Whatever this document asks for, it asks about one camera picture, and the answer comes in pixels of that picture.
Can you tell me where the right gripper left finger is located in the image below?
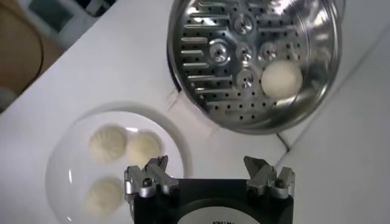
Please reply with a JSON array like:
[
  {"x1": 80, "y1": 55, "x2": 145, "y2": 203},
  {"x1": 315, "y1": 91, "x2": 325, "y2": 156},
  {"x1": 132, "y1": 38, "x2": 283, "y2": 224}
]
[{"x1": 123, "y1": 155, "x2": 180, "y2": 201}]

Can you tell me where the white steamed baozi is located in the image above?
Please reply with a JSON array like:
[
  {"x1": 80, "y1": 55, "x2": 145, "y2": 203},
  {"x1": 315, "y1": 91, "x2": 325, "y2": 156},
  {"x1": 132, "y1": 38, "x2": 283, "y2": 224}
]
[
  {"x1": 126, "y1": 130, "x2": 164, "y2": 167},
  {"x1": 88, "y1": 124, "x2": 129, "y2": 164},
  {"x1": 83, "y1": 176, "x2": 126, "y2": 217},
  {"x1": 260, "y1": 60, "x2": 304, "y2": 100}
]

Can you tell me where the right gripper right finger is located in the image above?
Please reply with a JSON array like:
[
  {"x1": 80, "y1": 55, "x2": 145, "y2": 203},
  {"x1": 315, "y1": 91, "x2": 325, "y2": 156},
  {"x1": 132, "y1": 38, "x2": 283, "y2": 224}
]
[{"x1": 243, "y1": 155, "x2": 296, "y2": 200}]

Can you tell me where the stainless steel steamer basket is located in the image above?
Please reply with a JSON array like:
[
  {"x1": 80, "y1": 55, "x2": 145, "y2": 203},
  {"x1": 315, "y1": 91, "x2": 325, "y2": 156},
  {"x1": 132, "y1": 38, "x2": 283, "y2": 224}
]
[{"x1": 166, "y1": 0, "x2": 347, "y2": 136}]

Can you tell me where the black pot power cord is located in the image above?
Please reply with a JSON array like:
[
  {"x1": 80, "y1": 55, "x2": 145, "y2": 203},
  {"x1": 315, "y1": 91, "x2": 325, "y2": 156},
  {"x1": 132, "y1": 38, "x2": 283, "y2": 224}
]
[{"x1": 275, "y1": 132, "x2": 291, "y2": 152}]

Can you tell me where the white round plate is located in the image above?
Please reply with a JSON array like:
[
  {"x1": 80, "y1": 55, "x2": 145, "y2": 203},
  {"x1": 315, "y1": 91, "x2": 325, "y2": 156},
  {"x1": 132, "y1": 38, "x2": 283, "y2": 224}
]
[{"x1": 44, "y1": 102, "x2": 193, "y2": 224}]

